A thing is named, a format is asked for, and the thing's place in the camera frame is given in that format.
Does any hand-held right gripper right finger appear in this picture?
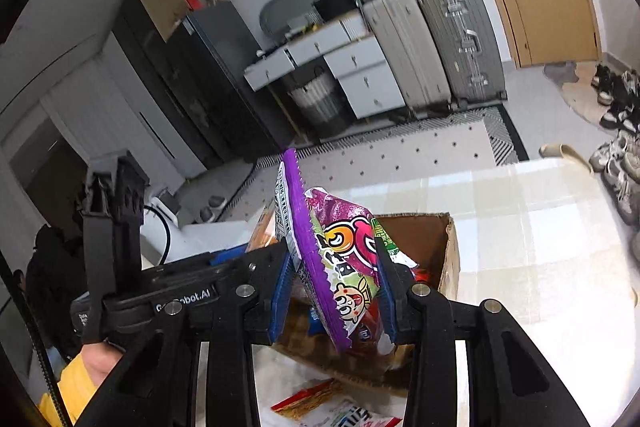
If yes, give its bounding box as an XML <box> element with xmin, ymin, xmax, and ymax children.
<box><xmin>372</xmin><ymin>234</ymin><xmax>591</xmax><ymax>427</ymax></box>

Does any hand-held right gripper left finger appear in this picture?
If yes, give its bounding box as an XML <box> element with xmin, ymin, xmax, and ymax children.
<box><xmin>75</xmin><ymin>239</ymin><xmax>296</xmax><ymax>427</ymax></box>

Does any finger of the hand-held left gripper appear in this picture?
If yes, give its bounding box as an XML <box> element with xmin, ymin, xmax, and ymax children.
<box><xmin>210</xmin><ymin>244</ymin><xmax>251</xmax><ymax>267</ymax></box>

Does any orange biscuit packet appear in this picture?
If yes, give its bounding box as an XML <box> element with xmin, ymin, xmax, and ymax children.
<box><xmin>248</xmin><ymin>206</ymin><xmax>281</xmax><ymax>253</ymax></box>

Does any purple green snack packet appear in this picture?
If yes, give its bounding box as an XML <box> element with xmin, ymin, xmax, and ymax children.
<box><xmin>274</xmin><ymin>148</ymin><xmax>418</xmax><ymax>355</ymax></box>

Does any brown cardboard box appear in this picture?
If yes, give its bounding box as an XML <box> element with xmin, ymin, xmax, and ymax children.
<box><xmin>270</xmin><ymin>213</ymin><xmax>461</xmax><ymax>395</ymax></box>

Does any white snack bag red edge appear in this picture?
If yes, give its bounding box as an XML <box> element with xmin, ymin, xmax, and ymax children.
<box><xmin>271</xmin><ymin>379</ymin><xmax>403</xmax><ymax>427</ymax></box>

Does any person's left forearm yellow sleeve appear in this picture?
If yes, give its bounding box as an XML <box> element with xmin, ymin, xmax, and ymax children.
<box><xmin>37</xmin><ymin>354</ymin><xmax>101</xmax><ymax>425</ymax></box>

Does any person's left hand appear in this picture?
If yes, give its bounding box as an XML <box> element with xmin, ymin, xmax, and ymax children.
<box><xmin>81</xmin><ymin>341</ymin><xmax>126</xmax><ymax>388</ymax></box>

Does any black backpack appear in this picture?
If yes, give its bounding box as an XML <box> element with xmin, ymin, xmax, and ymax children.
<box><xmin>25</xmin><ymin>224</ymin><xmax>88</xmax><ymax>348</ymax></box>

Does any white wardrobe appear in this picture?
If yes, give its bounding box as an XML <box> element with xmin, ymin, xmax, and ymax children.
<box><xmin>40</xmin><ymin>52</ymin><xmax>211</xmax><ymax>188</ymax></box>

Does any grey laundry basket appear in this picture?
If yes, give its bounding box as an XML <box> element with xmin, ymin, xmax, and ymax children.
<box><xmin>287</xmin><ymin>69</ymin><xmax>353</xmax><ymax>140</ymax></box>

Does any grey refrigerator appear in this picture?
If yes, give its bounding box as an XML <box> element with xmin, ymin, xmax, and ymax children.
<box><xmin>182</xmin><ymin>0</ymin><xmax>301</xmax><ymax>152</ymax></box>

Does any tall black cabinet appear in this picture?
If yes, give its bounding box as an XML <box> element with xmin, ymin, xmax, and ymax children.
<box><xmin>112</xmin><ymin>0</ymin><xmax>281</xmax><ymax>168</ymax></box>

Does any white drawer desk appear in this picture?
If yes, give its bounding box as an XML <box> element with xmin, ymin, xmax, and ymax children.
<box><xmin>244</xmin><ymin>14</ymin><xmax>407</xmax><ymax>142</ymax></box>

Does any beige slipper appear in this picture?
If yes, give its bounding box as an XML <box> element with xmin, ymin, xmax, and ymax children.
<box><xmin>539</xmin><ymin>143</ymin><xmax>596</xmax><ymax>172</ymax></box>

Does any beige suitcase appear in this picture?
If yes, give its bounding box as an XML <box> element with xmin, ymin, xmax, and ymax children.
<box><xmin>361</xmin><ymin>0</ymin><xmax>453</xmax><ymax>118</ymax></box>

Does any grey oval mirror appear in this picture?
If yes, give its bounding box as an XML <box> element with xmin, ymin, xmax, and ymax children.
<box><xmin>260</xmin><ymin>0</ymin><xmax>321</xmax><ymax>38</ymax></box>

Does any flat cardboard carton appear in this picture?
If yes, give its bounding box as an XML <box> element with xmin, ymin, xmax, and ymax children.
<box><xmin>131</xmin><ymin>0</ymin><xmax>192</xmax><ymax>42</ymax></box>

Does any silver suitcase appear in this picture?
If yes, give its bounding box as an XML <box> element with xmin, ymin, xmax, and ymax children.
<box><xmin>416</xmin><ymin>0</ymin><xmax>508</xmax><ymax>108</ymax></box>

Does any pile of shoes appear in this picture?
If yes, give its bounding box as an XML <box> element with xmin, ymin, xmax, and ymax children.
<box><xmin>587</xmin><ymin>63</ymin><xmax>640</xmax><ymax>228</ymax></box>

